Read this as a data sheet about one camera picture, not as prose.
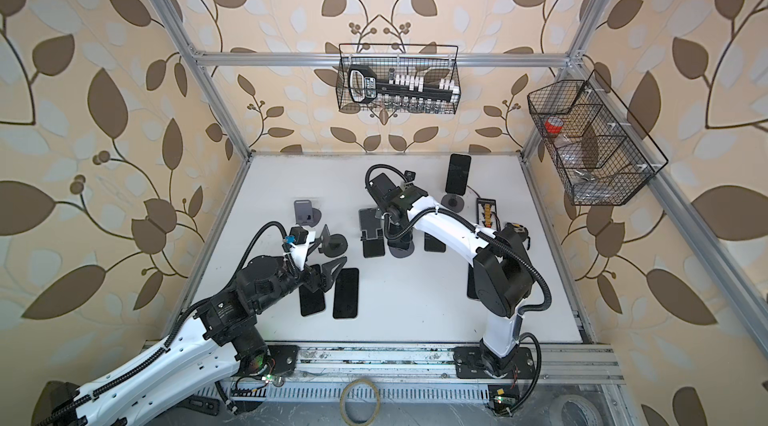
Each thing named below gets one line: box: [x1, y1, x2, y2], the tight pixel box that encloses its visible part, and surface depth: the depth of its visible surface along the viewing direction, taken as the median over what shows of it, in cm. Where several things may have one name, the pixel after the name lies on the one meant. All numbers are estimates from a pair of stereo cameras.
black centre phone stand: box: [359, 208, 385, 258], surface depth 92 cm
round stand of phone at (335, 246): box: [318, 234, 348, 258], surface depth 98 cm
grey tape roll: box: [549, 395, 604, 426], surface depth 67 cm
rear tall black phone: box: [445, 153, 472, 196], surface depth 99 cm
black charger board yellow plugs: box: [476, 198, 497, 228], surface depth 105 cm
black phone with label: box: [333, 267, 359, 319], surface depth 86 cm
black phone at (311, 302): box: [299, 285, 326, 317], surface depth 85 cm
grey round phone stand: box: [294, 199, 322, 227], surface depth 98 cm
